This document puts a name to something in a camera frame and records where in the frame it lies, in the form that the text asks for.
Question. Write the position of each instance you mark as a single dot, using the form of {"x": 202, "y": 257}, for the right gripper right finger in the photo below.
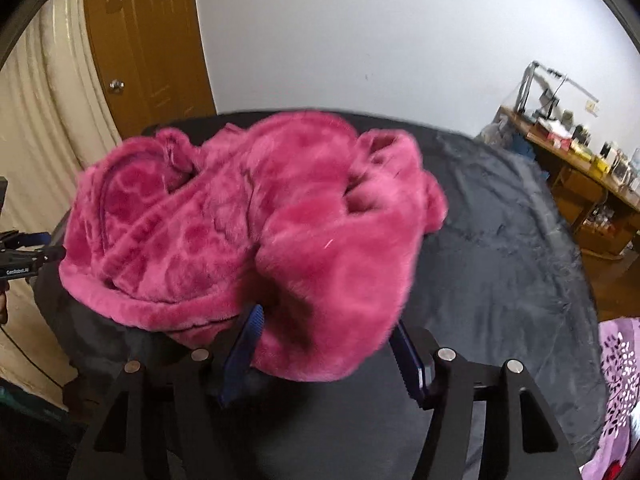
{"x": 521, "y": 437}

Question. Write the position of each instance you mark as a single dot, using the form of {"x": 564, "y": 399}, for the pink fleece garment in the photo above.
{"x": 318, "y": 223}

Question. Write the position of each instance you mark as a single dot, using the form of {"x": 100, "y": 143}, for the brown wooden door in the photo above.
{"x": 155, "y": 48}

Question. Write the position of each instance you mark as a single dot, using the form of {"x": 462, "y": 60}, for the wooden desk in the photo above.
{"x": 603, "y": 216}

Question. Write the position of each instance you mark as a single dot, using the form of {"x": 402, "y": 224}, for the black bed cover sheet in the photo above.
{"x": 504, "y": 279}

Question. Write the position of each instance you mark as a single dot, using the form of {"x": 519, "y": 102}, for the white plastic bag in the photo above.
{"x": 499, "y": 133}

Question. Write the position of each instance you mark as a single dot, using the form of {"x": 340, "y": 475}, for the purple floral bedding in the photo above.
{"x": 619, "y": 341}

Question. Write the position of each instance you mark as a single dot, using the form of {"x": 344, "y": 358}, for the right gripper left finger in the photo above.
{"x": 152, "y": 409}

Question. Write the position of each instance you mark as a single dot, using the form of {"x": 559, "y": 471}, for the cream curtain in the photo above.
{"x": 54, "y": 124}

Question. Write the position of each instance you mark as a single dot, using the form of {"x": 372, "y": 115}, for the silver door knob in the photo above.
{"x": 116, "y": 86}

